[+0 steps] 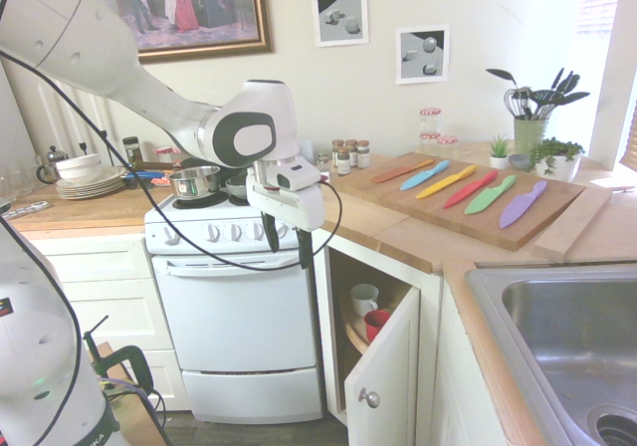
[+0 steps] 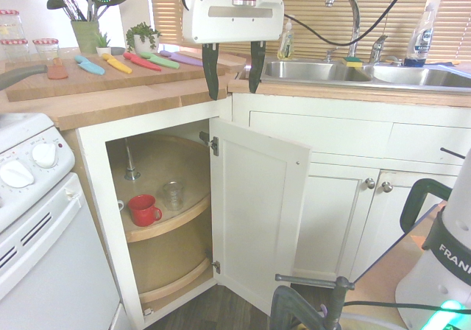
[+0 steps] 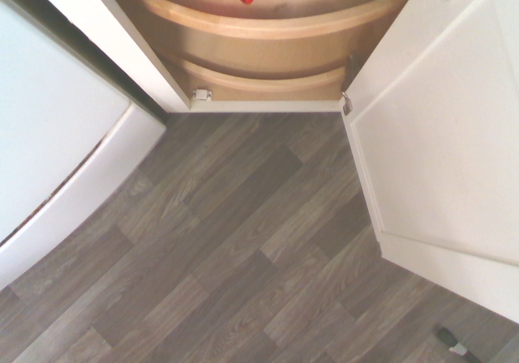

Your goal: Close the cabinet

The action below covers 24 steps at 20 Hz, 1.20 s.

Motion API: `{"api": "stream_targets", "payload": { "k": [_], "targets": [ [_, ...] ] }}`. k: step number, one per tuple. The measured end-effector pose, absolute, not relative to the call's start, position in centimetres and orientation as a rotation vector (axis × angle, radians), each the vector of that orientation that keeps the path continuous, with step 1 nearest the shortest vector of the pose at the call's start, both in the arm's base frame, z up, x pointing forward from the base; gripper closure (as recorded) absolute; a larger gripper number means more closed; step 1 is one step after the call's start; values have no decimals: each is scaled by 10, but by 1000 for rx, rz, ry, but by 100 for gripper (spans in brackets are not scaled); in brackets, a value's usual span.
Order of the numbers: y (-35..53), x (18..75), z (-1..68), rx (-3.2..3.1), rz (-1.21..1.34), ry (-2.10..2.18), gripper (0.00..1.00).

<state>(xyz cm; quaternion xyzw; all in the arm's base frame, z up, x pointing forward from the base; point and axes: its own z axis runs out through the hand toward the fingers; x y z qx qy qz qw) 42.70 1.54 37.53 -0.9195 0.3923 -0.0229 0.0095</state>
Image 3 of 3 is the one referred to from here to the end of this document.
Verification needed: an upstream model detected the white panelled cabinet door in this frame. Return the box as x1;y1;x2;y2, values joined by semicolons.
343;0;519;326

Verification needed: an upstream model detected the small wooden carousel shelf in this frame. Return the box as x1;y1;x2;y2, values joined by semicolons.
169;53;349;96

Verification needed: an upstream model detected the white magnetic door catch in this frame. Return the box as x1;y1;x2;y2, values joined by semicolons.
191;88;214;105

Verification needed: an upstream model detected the large wooden carousel shelf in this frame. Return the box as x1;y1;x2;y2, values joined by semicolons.
98;0;426;53

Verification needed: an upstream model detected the white oven drawer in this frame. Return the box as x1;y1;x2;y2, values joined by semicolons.
0;102;168;292

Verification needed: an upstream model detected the white kitchen stove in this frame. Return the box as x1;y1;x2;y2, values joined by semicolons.
0;0;168;292

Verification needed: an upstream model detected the black object with white tag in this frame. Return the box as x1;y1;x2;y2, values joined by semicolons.
434;325;478;360

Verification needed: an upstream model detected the white corner cabinet frame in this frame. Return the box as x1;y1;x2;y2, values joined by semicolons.
23;0;346;115

